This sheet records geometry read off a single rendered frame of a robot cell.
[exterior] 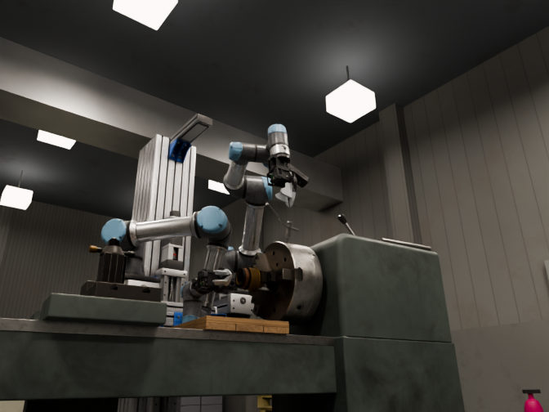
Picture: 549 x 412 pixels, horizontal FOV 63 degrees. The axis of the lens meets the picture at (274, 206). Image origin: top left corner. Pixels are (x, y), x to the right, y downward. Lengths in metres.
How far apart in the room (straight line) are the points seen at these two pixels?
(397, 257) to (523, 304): 3.66
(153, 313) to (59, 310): 0.23
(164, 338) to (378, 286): 0.84
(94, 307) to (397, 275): 1.16
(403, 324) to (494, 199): 4.08
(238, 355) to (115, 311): 0.41
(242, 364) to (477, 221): 4.68
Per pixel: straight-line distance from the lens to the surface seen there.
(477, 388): 5.72
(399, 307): 1.86
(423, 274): 2.02
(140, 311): 1.29
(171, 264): 2.31
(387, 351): 1.78
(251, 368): 1.49
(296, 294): 1.64
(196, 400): 8.54
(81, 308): 1.26
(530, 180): 5.70
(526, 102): 6.06
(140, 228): 2.00
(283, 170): 1.68
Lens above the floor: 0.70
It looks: 22 degrees up
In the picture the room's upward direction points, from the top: 1 degrees counter-clockwise
